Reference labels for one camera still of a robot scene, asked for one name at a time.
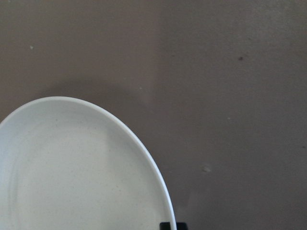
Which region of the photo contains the cream round plate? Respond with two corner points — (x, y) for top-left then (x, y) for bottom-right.
(0, 97), (176, 230)

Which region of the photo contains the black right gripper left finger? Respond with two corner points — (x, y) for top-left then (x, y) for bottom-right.
(159, 222), (170, 230)

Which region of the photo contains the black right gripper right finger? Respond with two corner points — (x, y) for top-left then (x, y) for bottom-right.
(176, 222), (188, 230)

